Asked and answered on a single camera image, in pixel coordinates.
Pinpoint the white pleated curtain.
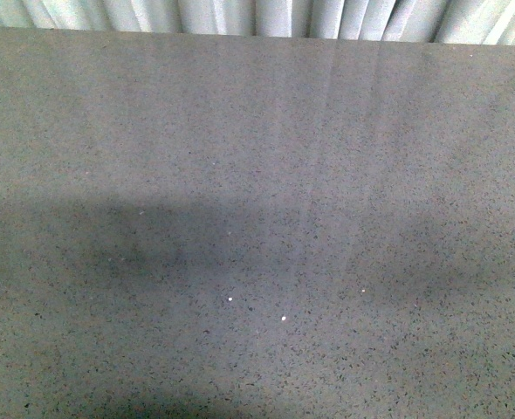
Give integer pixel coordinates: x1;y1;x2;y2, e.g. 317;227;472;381
0;0;515;45

